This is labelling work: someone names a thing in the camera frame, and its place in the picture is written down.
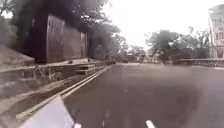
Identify stone steps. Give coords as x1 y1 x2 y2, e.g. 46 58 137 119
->
74 63 98 76

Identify group of trees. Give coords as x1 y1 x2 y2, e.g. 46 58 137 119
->
144 28 211 64

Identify railing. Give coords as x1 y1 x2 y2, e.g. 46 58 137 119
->
178 58 224 68

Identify low stone wall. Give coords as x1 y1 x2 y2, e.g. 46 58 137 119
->
0 61 108 98

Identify row of trees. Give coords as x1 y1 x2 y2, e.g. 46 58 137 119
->
0 0 134 64

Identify brown building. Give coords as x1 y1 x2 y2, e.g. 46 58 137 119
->
31 13 89 64

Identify pale building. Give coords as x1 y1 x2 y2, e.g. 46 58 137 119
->
207 3 224 59

